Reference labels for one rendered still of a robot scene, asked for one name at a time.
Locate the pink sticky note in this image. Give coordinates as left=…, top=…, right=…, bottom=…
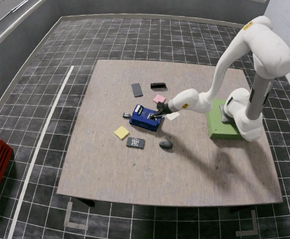
left=153, top=95, right=166, bottom=103

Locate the yellow sticky note pad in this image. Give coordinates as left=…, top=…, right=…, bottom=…
left=114, top=126, right=129, bottom=139

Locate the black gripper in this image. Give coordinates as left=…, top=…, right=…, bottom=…
left=150, top=103, right=173, bottom=120

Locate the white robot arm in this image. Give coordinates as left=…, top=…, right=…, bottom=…
left=168, top=16, right=290, bottom=142

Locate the blue phone casing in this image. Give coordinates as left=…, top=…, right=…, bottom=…
left=129, top=105, right=162, bottom=132

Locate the black computer mouse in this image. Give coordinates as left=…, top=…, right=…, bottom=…
left=159, top=141, right=173, bottom=149

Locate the white rectangular sheet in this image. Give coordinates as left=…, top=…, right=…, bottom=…
left=166, top=112, right=180, bottom=120

